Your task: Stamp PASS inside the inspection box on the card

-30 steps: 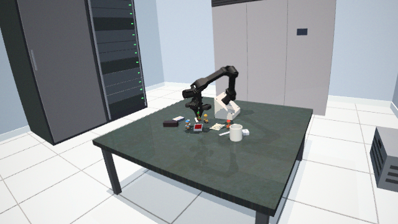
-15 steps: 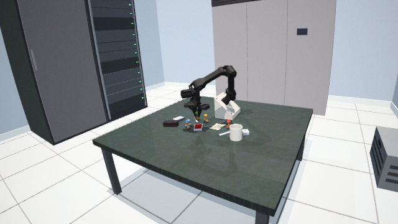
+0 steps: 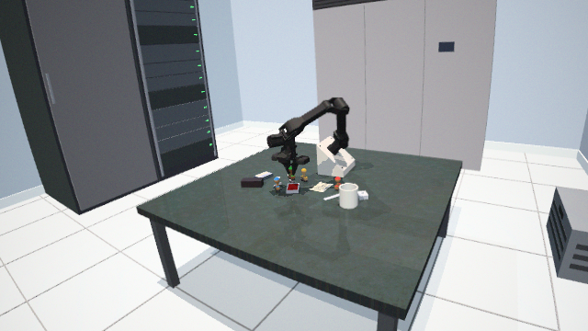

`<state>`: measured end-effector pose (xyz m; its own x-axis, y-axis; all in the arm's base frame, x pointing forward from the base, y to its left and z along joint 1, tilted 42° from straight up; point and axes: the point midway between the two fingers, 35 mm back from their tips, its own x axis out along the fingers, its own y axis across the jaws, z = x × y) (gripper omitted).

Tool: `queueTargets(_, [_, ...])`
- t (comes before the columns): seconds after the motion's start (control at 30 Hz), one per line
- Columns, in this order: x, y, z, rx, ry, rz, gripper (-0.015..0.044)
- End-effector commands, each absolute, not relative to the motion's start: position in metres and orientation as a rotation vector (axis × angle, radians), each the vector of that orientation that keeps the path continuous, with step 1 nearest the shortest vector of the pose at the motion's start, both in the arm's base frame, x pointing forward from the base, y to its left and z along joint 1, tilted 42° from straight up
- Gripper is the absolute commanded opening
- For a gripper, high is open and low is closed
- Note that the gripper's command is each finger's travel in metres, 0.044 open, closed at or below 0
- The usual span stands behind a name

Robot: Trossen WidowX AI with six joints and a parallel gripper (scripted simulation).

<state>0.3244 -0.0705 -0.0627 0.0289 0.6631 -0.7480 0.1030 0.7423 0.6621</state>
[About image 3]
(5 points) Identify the red ink pad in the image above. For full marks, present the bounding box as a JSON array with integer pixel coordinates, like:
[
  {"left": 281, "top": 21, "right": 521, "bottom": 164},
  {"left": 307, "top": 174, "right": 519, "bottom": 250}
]
[{"left": 286, "top": 183, "right": 300, "bottom": 194}]

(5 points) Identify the cream inspection card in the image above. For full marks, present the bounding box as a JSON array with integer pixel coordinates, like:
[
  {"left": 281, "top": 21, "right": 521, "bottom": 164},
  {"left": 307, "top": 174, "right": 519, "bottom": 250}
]
[{"left": 310, "top": 182, "right": 332, "bottom": 192}]

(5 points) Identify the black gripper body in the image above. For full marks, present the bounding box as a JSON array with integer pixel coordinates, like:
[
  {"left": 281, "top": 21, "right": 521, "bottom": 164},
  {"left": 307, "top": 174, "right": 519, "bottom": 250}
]
[{"left": 272, "top": 144, "right": 310, "bottom": 165}]

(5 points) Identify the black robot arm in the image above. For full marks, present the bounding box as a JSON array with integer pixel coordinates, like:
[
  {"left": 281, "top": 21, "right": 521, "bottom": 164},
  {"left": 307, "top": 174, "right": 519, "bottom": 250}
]
[{"left": 266, "top": 97, "right": 349, "bottom": 163}]

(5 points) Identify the white stamp pad tin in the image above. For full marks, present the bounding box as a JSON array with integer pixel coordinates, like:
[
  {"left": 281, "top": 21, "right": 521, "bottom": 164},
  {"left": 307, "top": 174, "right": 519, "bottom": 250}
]
[{"left": 254, "top": 171, "right": 273, "bottom": 180}]

